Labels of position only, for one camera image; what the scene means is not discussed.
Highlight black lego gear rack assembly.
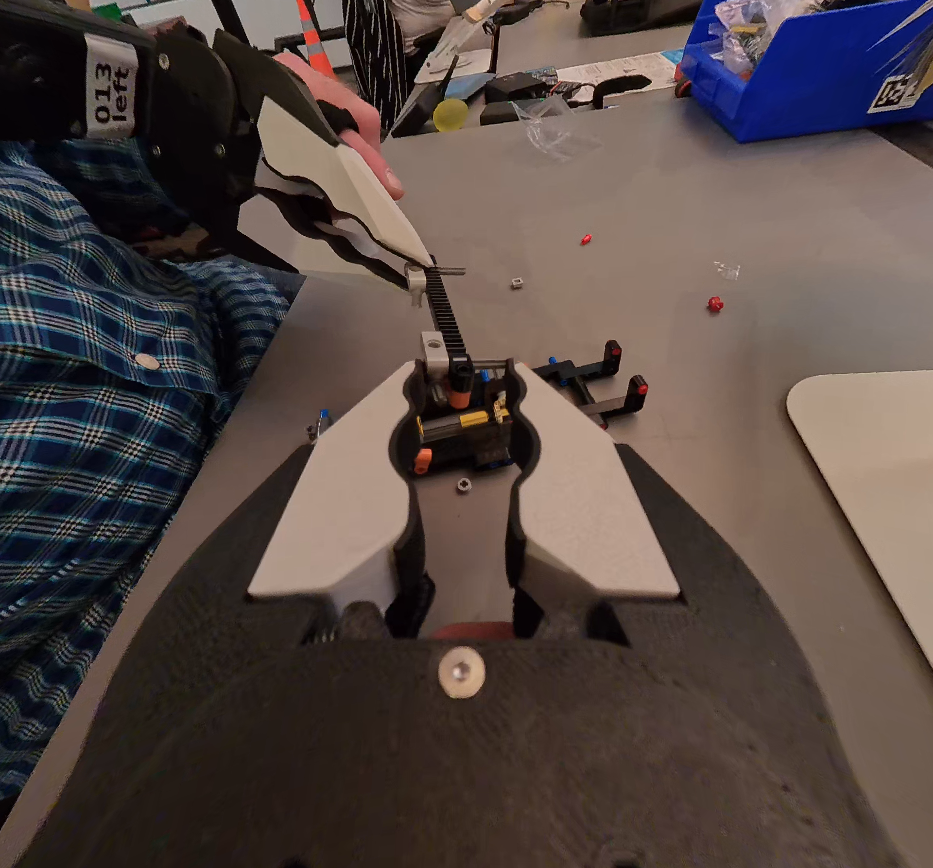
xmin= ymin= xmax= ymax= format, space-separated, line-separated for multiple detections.
xmin=404 ymin=256 xmax=475 ymax=410

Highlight white rounded board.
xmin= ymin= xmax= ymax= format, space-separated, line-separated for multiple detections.
xmin=786 ymin=371 xmax=933 ymax=668

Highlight printed paper sheet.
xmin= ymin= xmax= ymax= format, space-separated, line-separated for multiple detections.
xmin=557 ymin=52 xmax=682 ymax=92

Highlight black tablet device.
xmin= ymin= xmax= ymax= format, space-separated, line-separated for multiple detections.
xmin=390 ymin=55 xmax=460 ymax=139

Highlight black curved handle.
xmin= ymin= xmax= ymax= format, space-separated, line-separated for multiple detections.
xmin=590 ymin=75 xmax=653 ymax=109

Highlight person's left hand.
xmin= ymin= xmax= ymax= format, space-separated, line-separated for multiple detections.
xmin=273 ymin=52 xmax=406 ymax=201

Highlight clear plastic bag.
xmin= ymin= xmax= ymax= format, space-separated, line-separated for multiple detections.
xmin=510 ymin=97 xmax=606 ymax=158

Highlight black box device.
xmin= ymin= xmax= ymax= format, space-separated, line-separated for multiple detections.
xmin=484 ymin=72 xmax=548 ymax=105

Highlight black lego chassis assembly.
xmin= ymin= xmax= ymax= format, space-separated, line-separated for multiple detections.
xmin=306 ymin=339 xmax=650 ymax=479

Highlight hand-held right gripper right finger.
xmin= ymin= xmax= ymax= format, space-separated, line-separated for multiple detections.
xmin=506 ymin=360 xmax=682 ymax=639

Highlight blue plastic bin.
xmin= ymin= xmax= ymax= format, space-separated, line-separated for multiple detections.
xmin=679 ymin=0 xmax=933 ymax=143

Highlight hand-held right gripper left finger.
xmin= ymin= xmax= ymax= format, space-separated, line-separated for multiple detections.
xmin=246 ymin=360 xmax=438 ymax=639

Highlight black striped chair back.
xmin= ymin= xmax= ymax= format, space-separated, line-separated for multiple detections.
xmin=341 ymin=0 xmax=409 ymax=133

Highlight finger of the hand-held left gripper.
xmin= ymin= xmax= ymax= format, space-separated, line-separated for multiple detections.
xmin=254 ymin=159 xmax=413 ymax=295
xmin=257 ymin=95 xmax=434 ymax=267

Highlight orange striped traffic cone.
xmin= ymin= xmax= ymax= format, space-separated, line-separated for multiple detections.
xmin=295 ymin=0 xmax=336 ymax=78

